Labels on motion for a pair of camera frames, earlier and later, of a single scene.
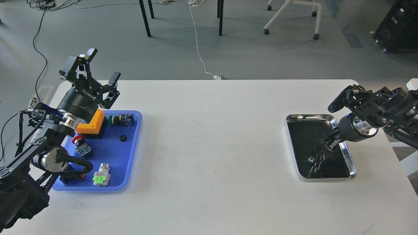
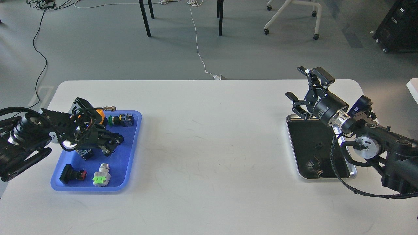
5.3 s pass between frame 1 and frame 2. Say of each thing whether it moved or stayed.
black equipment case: stayed
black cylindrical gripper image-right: moved
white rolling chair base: stayed
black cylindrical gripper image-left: moved
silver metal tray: stayed
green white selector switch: stayed
